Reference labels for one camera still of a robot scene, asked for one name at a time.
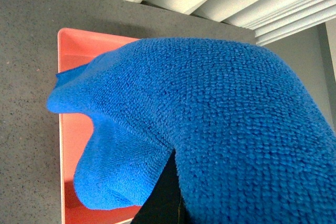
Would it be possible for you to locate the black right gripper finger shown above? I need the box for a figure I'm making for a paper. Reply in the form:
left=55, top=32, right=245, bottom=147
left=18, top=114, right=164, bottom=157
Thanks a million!
left=132, top=152, right=187, bottom=224

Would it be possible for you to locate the pink plastic bin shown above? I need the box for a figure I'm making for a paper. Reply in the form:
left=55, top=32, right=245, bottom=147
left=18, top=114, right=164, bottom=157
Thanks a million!
left=58, top=28, right=140, bottom=223

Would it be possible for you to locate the blue microfiber cloth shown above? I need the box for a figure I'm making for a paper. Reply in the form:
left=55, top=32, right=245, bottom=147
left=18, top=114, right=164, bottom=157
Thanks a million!
left=47, top=38, right=335, bottom=223

